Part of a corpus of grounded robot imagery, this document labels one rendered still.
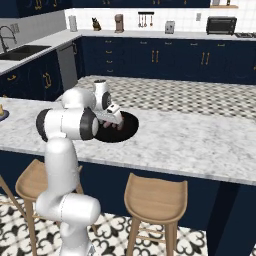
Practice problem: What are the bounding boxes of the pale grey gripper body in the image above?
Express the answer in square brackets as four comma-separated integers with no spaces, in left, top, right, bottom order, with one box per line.
[95,110,124,130]

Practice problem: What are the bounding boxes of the silver toaster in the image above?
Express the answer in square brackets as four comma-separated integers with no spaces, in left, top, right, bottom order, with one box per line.
[164,20,176,35]

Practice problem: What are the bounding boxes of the pink sausage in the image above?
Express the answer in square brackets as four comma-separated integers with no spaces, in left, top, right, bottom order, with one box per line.
[102,120,118,130]

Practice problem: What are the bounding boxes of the navy lower cupboard run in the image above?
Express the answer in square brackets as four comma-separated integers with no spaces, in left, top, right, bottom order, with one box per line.
[0,37,84,102]
[80,35,256,86]

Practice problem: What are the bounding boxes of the grey canister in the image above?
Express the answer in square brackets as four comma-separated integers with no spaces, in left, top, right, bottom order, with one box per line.
[67,14,79,33]

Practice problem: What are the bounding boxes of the dark metal tap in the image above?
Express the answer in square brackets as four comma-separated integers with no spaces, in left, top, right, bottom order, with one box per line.
[0,25,18,53]

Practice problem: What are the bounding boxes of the navy kitchen island base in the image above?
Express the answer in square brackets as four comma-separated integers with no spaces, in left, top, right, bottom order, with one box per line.
[0,149,256,256]

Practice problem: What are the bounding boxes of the black bowl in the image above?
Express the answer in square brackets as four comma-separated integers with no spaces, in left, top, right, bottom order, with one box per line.
[94,110,140,144]

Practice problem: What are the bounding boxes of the black sink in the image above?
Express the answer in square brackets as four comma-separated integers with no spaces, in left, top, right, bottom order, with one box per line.
[0,44,52,62]

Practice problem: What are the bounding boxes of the navy cupboard run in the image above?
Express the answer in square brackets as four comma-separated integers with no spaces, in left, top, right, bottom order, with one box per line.
[80,35,256,86]
[0,0,212,19]
[0,37,84,102]

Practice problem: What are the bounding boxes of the rail with hanging tools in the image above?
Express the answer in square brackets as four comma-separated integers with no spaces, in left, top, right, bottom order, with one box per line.
[137,11,155,29]

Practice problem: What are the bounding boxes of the wooden wall shelf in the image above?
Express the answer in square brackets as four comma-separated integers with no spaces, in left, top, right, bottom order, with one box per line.
[209,0,240,10]

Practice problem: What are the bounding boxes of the dark blue plate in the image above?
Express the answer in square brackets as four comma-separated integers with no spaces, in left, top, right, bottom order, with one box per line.
[0,109,10,123]

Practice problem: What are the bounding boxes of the dark cat figurine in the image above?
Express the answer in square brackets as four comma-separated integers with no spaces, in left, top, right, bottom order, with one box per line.
[91,17,103,32]

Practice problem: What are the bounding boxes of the wooden bar stool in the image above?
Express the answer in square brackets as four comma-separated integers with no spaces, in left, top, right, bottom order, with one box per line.
[0,175,27,221]
[123,172,189,256]
[14,158,85,256]

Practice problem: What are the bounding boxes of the black toaster oven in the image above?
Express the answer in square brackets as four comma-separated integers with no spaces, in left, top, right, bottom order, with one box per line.
[205,15,238,36]

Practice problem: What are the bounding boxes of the grey dishwasher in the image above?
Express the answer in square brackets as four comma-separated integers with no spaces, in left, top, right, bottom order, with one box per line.
[56,42,80,92]

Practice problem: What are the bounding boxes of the navy upper cupboard run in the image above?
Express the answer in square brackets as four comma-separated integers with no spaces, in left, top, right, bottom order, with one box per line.
[0,0,212,19]

